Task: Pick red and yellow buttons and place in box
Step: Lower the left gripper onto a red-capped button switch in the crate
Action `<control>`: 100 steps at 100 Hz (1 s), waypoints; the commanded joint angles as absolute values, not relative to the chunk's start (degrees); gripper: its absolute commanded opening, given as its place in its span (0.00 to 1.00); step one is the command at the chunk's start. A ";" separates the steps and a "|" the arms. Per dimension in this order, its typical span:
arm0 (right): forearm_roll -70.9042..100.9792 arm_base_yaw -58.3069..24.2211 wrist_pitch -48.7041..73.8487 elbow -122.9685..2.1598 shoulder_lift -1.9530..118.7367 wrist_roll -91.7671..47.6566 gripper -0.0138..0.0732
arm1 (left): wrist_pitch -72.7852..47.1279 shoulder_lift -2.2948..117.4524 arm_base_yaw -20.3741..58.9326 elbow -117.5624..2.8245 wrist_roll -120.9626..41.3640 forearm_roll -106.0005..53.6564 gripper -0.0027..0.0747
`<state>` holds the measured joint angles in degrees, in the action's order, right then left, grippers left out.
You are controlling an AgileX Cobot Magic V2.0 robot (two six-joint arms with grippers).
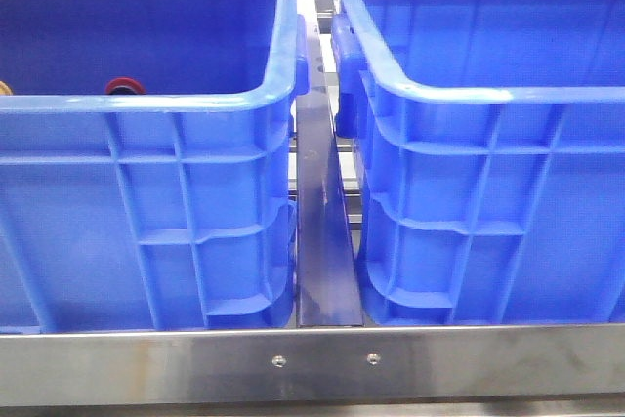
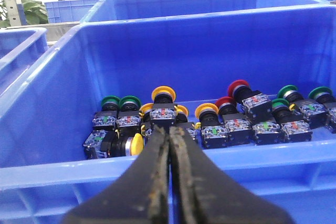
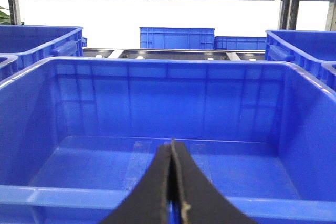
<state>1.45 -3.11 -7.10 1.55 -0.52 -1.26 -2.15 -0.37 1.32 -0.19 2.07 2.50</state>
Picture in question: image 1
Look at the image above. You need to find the red mushroom push button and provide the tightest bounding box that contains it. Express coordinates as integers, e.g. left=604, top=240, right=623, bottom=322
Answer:
left=104, top=77, right=146, bottom=95

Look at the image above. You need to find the yellow mushroom push button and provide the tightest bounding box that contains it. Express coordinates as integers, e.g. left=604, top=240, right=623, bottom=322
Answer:
left=0, top=81, right=13, bottom=96

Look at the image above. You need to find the steel divider bar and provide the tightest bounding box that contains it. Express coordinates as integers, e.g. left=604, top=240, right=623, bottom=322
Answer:
left=296, top=13, right=364, bottom=328

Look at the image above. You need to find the left blue plastic bin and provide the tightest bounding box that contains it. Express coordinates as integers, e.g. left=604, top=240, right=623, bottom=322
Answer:
left=1, top=0, right=308, bottom=334

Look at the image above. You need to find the blue plastic bin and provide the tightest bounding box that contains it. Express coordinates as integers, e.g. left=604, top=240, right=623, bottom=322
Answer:
left=335, top=0, right=624, bottom=326
left=1, top=0, right=308, bottom=334

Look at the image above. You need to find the right blue plastic bin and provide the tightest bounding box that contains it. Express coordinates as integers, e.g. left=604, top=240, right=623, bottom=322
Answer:
left=335, top=0, right=624, bottom=326

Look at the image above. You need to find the steel front rail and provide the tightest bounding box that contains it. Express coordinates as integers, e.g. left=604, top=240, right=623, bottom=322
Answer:
left=1, top=324, right=624, bottom=407

